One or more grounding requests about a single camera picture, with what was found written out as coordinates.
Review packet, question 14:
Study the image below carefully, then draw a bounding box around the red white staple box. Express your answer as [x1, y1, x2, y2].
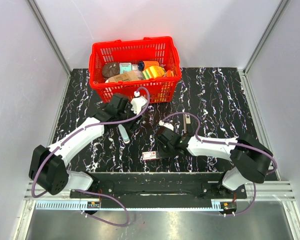
[142, 151, 159, 161]

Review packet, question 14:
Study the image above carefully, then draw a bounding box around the white silver staple remover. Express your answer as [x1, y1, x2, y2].
[118, 124, 130, 144]

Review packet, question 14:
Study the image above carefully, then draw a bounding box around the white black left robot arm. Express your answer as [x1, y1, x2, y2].
[28, 93, 148, 198]

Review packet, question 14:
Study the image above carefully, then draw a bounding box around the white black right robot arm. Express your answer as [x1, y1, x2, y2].
[157, 126, 273, 198]

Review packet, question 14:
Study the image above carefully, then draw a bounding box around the orange snack packet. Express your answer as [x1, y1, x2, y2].
[163, 70, 174, 78]

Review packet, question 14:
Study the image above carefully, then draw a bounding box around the yellow green striped box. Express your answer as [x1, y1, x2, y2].
[141, 66, 166, 80]

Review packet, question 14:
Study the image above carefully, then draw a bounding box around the brown cardboard box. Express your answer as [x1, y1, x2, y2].
[105, 71, 140, 83]

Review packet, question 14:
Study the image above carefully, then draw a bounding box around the orange blue cylinder can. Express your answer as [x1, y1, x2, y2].
[137, 60, 161, 72]

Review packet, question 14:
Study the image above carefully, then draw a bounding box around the teal card box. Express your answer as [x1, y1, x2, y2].
[119, 62, 132, 74]

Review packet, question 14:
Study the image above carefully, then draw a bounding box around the red plastic shopping basket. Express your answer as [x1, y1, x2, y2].
[89, 36, 183, 109]

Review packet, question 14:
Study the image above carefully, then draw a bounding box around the brown round cookie pack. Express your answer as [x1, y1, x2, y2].
[101, 62, 120, 79]

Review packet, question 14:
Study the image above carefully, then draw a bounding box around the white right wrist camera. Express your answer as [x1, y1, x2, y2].
[158, 120, 174, 131]

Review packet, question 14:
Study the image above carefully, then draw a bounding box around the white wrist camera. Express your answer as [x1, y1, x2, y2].
[158, 120, 174, 131]
[130, 91, 148, 115]

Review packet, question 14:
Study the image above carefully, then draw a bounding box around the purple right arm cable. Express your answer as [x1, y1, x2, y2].
[161, 112, 278, 217]

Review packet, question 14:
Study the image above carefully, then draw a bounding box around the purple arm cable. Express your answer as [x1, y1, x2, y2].
[161, 112, 278, 217]
[31, 86, 151, 198]

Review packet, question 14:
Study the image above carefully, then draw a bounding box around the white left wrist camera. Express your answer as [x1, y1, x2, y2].
[130, 91, 148, 115]

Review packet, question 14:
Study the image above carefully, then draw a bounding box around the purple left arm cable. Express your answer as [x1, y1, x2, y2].
[31, 86, 151, 198]

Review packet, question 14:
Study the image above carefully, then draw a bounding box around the aluminium ruler rail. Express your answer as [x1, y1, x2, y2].
[35, 197, 224, 212]

